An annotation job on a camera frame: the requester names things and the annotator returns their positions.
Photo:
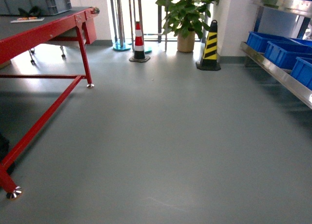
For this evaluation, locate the stainless steel shelf rack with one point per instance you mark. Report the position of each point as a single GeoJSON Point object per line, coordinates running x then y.
{"type": "Point", "coordinates": [298, 7]}

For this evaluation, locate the red white traffic cone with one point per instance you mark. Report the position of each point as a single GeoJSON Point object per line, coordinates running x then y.
{"type": "Point", "coordinates": [139, 52]}

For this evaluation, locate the yellow black traffic cone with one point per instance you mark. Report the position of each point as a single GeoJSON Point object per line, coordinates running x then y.
{"type": "Point", "coordinates": [208, 60]}

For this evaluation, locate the potted green plant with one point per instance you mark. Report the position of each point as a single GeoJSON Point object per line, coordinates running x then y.
{"type": "Point", "coordinates": [186, 19]}

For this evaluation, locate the grey plastic crate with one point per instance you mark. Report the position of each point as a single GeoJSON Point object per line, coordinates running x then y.
{"type": "Point", "coordinates": [47, 7]}

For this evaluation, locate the red conveyor table frame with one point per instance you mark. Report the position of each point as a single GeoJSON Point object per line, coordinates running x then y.
{"type": "Point", "coordinates": [16, 38]}

